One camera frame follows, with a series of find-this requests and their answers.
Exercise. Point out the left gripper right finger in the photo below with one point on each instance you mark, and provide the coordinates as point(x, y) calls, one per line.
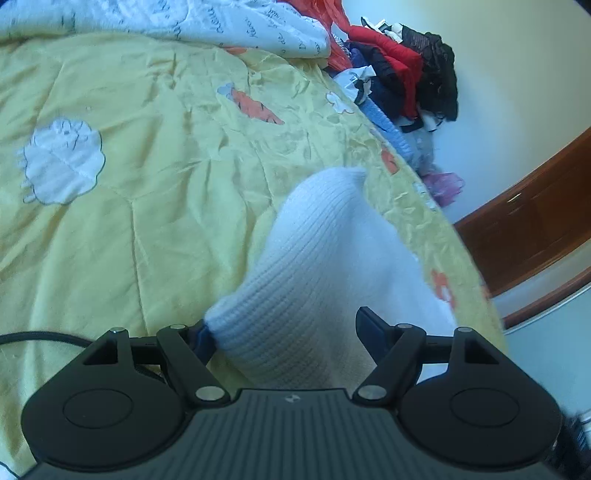
point(396, 350)

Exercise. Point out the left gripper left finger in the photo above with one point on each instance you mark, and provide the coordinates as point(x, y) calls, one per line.
point(186, 352)

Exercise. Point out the white knit sweater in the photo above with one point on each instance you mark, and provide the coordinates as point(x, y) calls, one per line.
point(291, 324)

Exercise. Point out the pink plastic bag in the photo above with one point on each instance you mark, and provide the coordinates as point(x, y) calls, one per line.
point(444, 187)

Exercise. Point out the yellow carrot print bedspread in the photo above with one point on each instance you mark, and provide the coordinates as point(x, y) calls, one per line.
point(140, 179)

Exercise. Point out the brown wooden door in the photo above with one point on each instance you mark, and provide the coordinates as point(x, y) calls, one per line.
point(535, 224)

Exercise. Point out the light blue knit garment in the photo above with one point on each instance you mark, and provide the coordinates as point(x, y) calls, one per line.
point(387, 129)

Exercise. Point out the navy blue garment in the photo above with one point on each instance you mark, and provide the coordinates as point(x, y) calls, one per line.
point(388, 90)

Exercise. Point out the black garment on pile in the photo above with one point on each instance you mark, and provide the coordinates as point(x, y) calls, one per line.
point(437, 90)

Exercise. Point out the red garment on pile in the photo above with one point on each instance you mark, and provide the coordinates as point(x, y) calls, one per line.
point(406, 63)

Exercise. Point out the white text print quilt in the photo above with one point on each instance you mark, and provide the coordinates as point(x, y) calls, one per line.
point(272, 26)

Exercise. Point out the red plastic bag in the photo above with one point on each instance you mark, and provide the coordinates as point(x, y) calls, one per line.
point(332, 16)

